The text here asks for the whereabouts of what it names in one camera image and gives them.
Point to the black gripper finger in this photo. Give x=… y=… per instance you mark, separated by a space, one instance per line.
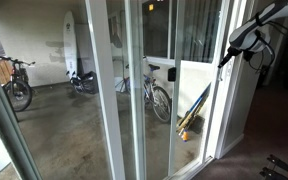
x=225 y=63
x=224 y=60

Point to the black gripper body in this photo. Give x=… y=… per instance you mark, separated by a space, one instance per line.
x=234 y=53

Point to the white framed sliding glass door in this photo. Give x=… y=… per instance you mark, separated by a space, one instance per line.
x=135 y=100

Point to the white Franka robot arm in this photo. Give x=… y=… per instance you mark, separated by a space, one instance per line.
x=250 y=33

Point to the white glass door panel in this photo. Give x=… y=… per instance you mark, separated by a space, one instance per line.
x=237 y=100

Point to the black screen door latch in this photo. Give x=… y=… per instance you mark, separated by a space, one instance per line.
x=171 y=74

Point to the fixed glass door panel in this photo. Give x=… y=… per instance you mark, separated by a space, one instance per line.
x=105 y=100

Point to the long yellow pole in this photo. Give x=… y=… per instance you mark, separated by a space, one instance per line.
x=190 y=118

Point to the black square mat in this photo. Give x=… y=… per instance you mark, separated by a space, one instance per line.
x=197 y=125

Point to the blue white bicycle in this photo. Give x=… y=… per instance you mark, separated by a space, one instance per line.
x=154 y=67

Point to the yellow blue toy cylinder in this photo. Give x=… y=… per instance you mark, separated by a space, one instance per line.
x=185 y=136

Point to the red black clamp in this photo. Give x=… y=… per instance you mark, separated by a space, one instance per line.
x=284 y=165
x=270 y=174

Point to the black bag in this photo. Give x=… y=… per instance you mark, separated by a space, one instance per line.
x=89 y=85

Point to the white surfboard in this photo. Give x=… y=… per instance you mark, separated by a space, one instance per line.
x=70 y=43

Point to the red bicycle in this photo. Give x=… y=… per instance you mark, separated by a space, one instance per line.
x=15 y=71

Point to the white screen door frame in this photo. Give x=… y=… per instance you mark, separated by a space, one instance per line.
x=176 y=116

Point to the exterior window white frame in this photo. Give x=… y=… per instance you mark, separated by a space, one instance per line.
x=157 y=30

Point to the orange wall light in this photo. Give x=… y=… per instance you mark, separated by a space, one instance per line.
x=151 y=7

